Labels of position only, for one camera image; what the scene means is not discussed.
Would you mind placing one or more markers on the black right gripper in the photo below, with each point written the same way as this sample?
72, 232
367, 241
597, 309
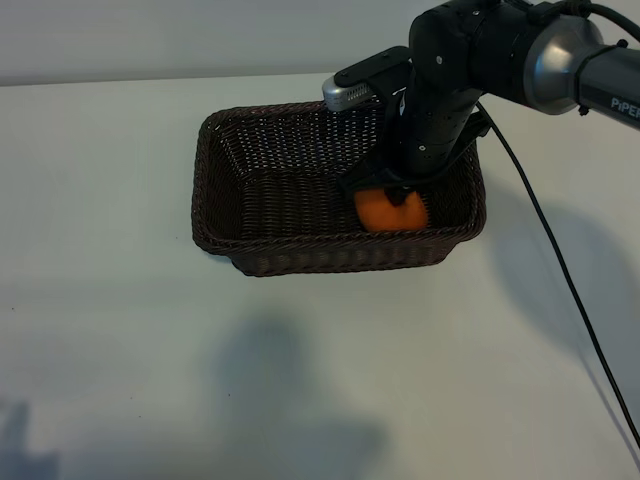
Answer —
430, 135

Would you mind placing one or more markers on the orange fruit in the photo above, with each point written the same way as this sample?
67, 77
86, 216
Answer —
390, 217

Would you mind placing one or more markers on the dark brown wicker basket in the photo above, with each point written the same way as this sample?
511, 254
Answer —
280, 210

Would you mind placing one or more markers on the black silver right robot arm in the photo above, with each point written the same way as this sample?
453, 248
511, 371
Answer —
500, 45

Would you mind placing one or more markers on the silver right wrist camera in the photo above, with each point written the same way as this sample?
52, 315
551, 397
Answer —
345, 95

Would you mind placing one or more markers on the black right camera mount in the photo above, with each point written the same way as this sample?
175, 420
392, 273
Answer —
370, 67

